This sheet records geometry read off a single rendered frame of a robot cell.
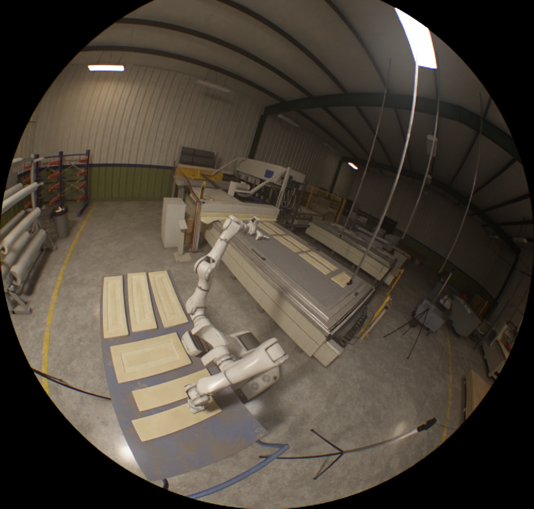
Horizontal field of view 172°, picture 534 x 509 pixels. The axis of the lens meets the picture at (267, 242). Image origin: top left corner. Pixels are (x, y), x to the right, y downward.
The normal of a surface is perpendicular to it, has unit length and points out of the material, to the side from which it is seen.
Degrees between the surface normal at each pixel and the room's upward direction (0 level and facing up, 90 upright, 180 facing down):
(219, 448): 0
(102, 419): 0
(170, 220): 90
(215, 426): 0
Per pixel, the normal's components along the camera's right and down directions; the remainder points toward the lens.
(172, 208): 0.61, 0.47
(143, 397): 0.28, -0.88
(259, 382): -0.24, -0.65
